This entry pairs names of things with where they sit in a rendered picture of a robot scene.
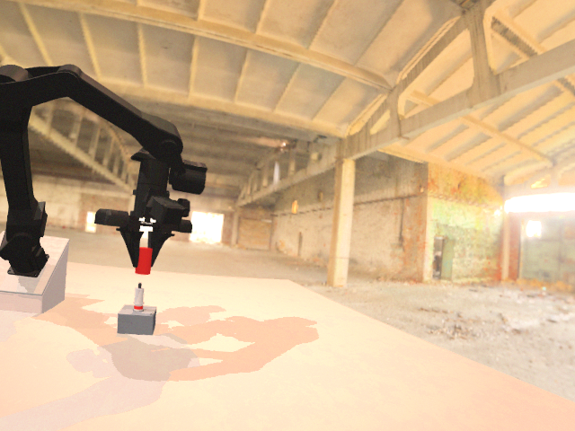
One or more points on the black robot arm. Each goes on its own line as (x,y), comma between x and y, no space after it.
(20,89)

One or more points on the red marker cap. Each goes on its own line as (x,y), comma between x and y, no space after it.
(144,261)

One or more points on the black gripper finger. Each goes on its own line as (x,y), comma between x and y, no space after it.
(156,241)
(132,241)

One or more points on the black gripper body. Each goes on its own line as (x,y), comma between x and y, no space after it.
(131,222)

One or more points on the white marker with red band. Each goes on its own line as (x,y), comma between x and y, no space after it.
(139,298)

